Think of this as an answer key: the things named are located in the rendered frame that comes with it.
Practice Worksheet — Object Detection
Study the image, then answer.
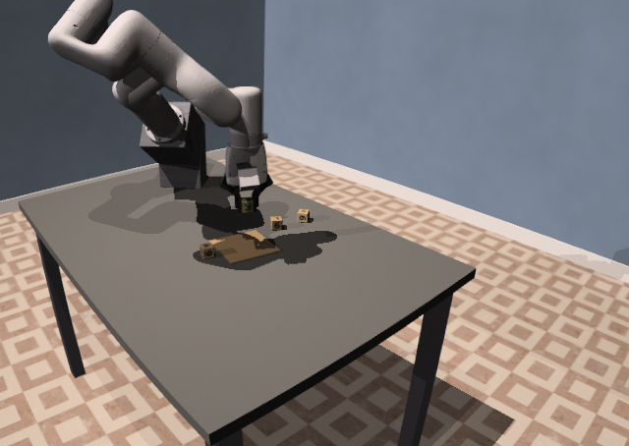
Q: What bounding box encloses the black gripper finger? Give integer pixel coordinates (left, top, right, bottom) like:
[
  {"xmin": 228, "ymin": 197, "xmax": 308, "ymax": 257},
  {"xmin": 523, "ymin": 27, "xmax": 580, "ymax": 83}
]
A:
[
  {"xmin": 219, "ymin": 173, "xmax": 242, "ymax": 213},
  {"xmin": 252, "ymin": 173, "xmax": 273, "ymax": 211}
]

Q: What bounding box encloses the tan flat mat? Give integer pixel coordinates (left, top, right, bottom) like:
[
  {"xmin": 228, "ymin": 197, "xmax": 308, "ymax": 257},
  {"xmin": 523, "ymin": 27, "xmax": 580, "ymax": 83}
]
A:
[{"xmin": 209, "ymin": 230, "xmax": 281, "ymax": 264}]

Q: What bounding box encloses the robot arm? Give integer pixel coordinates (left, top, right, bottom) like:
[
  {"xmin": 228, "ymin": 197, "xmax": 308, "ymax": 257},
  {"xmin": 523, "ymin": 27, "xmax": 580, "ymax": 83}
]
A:
[{"xmin": 48, "ymin": 0, "xmax": 268, "ymax": 146}]

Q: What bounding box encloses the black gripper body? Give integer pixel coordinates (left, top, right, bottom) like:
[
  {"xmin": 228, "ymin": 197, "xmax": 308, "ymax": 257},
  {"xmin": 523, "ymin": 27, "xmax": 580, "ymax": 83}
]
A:
[{"xmin": 225, "ymin": 142, "xmax": 267, "ymax": 186}]

